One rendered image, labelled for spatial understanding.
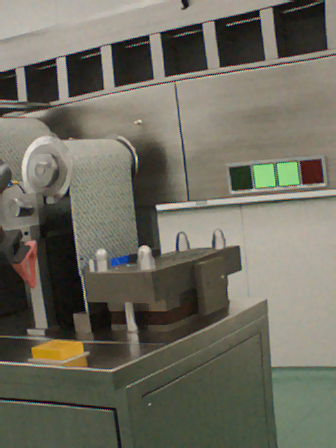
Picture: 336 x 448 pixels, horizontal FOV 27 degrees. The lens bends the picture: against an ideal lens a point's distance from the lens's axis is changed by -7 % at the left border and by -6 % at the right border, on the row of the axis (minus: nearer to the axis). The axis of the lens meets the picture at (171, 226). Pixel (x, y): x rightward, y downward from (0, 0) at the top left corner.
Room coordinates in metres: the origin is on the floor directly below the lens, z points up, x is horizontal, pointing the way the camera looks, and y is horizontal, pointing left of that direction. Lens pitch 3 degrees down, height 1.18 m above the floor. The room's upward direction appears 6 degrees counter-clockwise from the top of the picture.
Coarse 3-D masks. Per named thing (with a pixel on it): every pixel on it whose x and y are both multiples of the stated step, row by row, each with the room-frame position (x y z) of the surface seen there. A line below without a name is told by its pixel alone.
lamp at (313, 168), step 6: (306, 162) 1.60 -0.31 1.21; (312, 162) 1.60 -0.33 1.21; (318, 162) 1.59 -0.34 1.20; (306, 168) 1.61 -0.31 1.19; (312, 168) 1.60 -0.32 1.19; (318, 168) 1.59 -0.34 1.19; (306, 174) 1.61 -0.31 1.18; (312, 174) 1.60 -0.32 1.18; (318, 174) 1.59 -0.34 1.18; (306, 180) 1.61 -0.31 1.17; (312, 180) 1.60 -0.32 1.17; (318, 180) 1.59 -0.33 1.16
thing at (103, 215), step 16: (80, 192) 1.56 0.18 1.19; (96, 192) 1.61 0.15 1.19; (112, 192) 1.66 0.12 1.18; (128, 192) 1.72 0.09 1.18; (80, 208) 1.55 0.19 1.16; (96, 208) 1.61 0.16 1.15; (112, 208) 1.66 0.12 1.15; (128, 208) 1.71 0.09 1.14; (80, 224) 1.55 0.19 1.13; (96, 224) 1.60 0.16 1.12; (112, 224) 1.65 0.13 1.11; (128, 224) 1.71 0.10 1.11; (80, 240) 1.54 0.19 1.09; (96, 240) 1.59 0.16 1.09; (112, 240) 1.65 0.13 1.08; (128, 240) 1.70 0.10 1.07; (80, 256) 1.54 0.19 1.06; (112, 256) 1.64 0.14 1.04; (80, 272) 1.53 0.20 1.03
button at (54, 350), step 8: (48, 344) 1.28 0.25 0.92; (56, 344) 1.28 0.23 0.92; (64, 344) 1.27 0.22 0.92; (72, 344) 1.27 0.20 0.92; (80, 344) 1.29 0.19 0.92; (32, 352) 1.27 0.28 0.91; (40, 352) 1.26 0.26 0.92; (48, 352) 1.25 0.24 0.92; (56, 352) 1.24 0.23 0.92; (64, 352) 1.24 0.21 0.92; (72, 352) 1.26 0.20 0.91; (80, 352) 1.28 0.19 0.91; (56, 360) 1.24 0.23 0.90
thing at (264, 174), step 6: (258, 168) 1.67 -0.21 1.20; (264, 168) 1.66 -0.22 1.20; (270, 168) 1.65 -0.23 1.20; (258, 174) 1.67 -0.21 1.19; (264, 174) 1.66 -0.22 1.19; (270, 174) 1.65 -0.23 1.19; (258, 180) 1.67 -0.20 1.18; (264, 180) 1.66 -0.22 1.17; (270, 180) 1.65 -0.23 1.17; (258, 186) 1.67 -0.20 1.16; (264, 186) 1.66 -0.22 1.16
